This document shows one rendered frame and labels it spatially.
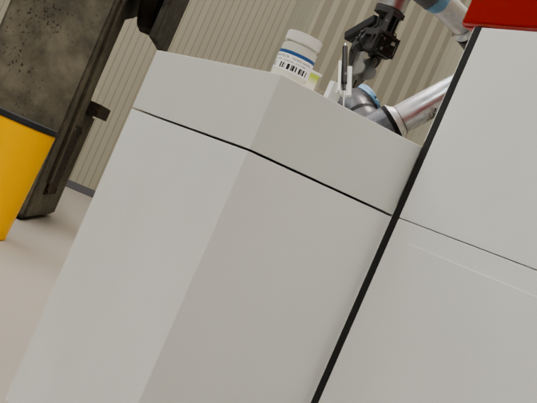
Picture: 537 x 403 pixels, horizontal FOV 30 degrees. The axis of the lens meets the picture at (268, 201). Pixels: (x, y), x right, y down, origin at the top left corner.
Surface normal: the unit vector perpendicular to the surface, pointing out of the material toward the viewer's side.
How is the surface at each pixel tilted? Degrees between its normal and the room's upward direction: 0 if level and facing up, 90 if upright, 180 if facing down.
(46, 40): 92
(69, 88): 92
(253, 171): 90
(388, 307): 90
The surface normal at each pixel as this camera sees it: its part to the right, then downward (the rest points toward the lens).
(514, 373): -0.79, -0.35
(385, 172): 0.45, 0.20
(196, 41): 0.20, 0.09
